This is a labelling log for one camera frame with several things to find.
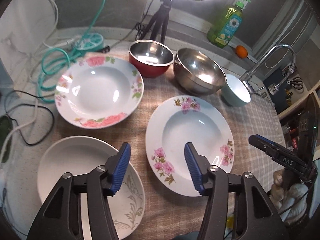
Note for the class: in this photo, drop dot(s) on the light blue ceramic bowl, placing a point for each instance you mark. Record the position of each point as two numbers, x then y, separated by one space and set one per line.
234 92

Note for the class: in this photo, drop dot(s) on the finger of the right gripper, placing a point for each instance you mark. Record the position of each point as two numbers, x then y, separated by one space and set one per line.
262 144

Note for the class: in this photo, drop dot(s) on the green dish soap bottle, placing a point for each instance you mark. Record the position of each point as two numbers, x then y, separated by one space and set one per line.
226 24

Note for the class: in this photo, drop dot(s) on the plaid beige table cloth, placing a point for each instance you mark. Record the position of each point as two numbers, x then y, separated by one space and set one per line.
168 214

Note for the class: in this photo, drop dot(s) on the small orange fruit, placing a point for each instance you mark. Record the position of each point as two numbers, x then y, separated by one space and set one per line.
241 52

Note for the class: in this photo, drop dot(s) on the red steel-lined bowl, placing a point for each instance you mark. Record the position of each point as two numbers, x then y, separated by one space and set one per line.
151 58

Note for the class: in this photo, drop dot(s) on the stainless steel mixing bowl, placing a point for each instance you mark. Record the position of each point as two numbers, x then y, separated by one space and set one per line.
197 73

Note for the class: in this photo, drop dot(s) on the black scissors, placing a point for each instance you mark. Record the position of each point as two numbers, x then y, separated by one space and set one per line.
295 83

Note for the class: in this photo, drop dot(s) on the gloved right hand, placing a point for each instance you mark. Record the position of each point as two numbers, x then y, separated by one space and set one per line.
291 203

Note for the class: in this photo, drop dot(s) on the white plate large pink roses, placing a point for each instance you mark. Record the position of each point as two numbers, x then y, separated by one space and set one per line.
98 92

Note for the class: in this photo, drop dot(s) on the black inline cable remote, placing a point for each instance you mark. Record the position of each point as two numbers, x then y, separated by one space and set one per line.
104 50

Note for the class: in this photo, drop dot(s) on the teal round power strip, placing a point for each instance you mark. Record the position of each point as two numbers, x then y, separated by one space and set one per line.
90 42

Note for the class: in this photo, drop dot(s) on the black mini tripod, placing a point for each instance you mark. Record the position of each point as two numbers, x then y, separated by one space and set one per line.
159 22

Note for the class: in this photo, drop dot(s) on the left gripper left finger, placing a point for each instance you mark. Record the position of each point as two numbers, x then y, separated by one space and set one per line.
60 215

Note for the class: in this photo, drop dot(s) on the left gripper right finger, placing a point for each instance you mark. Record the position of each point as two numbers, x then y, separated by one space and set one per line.
255 217

